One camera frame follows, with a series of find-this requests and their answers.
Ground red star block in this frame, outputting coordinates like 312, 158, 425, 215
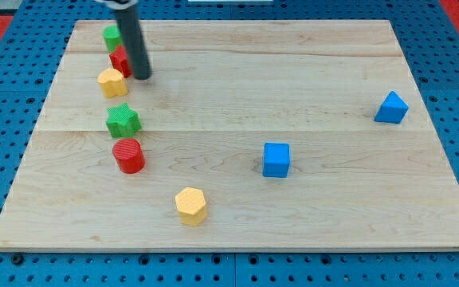
109, 45, 132, 78

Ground green circle block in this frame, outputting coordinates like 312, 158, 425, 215
102, 25, 122, 53

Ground wooden board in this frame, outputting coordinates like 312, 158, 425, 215
0, 20, 459, 253

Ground green star block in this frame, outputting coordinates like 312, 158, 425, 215
106, 102, 142, 138

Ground blue cube block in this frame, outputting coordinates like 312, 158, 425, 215
262, 142, 290, 178

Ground yellow hexagon block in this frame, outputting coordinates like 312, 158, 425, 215
175, 187, 208, 226

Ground red cylinder block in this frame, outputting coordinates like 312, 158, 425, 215
112, 138, 146, 174

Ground yellow heart block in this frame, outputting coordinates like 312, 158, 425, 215
97, 68, 128, 98

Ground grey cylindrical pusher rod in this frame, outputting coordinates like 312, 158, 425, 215
112, 0, 152, 80

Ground blue triangle block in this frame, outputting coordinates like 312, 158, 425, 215
374, 91, 409, 124

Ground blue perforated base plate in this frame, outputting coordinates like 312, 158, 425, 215
0, 1, 459, 286

